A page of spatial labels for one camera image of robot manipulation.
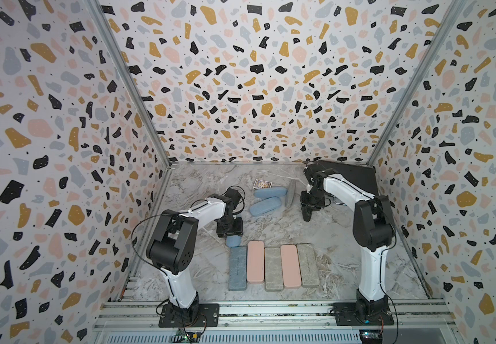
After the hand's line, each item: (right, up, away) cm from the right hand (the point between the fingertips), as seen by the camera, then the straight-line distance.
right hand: (304, 207), depth 98 cm
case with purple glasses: (-18, 0, +2) cm, 18 cm away
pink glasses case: (-22, -20, -15) cm, 33 cm away
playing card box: (-19, +10, +12) cm, 25 cm away
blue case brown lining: (-17, +7, +7) cm, 20 cm away
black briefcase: (+39, +14, +23) cm, 47 cm away
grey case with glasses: (-6, +6, +4) cm, 10 cm away
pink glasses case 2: (-8, -21, -16) cm, 28 cm away
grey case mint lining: (-29, -21, -17) cm, 40 cm away
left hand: (-29, -11, -6) cm, 32 cm away
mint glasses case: (-15, -23, -18) cm, 33 cm away
